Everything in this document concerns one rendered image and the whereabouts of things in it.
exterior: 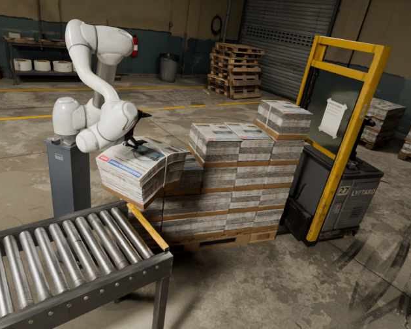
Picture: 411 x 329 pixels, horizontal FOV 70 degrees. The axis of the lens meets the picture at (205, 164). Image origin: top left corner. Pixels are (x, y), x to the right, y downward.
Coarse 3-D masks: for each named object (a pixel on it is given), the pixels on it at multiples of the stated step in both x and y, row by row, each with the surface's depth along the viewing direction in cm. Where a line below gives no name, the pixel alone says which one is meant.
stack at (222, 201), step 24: (192, 168) 221; (216, 168) 228; (240, 168) 236; (264, 168) 245; (240, 192) 247; (144, 216) 225; (216, 216) 251; (240, 216) 261; (144, 240) 237; (192, 240) 256; (240, 240) 275
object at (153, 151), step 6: (132, 144) 158; (144, 144) 160; (144, 150) 154; (150, 150) 155; (156, 150) 156; (162, 150) 157; (156, 156) 150; (162, 156) 151; (168, 156) 153; (162, 162) 150; (168, 162) 156; (162, 168) 153; (168, 168) 158; (162, 174) 155; (162, 180) 158
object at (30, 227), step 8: (120, 200) 177; (88, 208) 166; (96, 208) 167; (104, 208) 168; (120, 208) 174; (128, 208) 178; (64, 216) 157; (72, 216) 158; (112, 216) 173; (128, 216) 180; (32, 224) 148; (40, 224) 149; (48, 224) 150; (88, 224) 165; (104, 224) 172; (0, 232) 140; (8, 232) 141; (16, 232) 142; (32, 232) 147; (48, 232) 152; (64, 232) 158; (80, 232) 164; (0, 240) 138; (16, 240) 143
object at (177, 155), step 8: (136, 136) 169; (144, 136) 174; (152, 144) 162; (160, 144) 167; (168, 144) 173; (176, 152) 160; (184, 152) 167; (176, 160) 162; (184, 160) 170; (176, 168) 166; (168, 176) 162; (176, 176) 170
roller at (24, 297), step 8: (8, 240) 137; (8, 248) 133; (16, 248) 134; (8, 256) 130; (16, 256) 129; (8, 264) 127; (16, 264) 125; (16, 272) 122; (24, 272) 124; (16, 280) 119; (24, 280) 120; (16, 288) 116; (24, 288) 116; (16, 296) 114; (24, 296) 113; (32, 296) 115; (24, 304) 110; (32, 304) 111
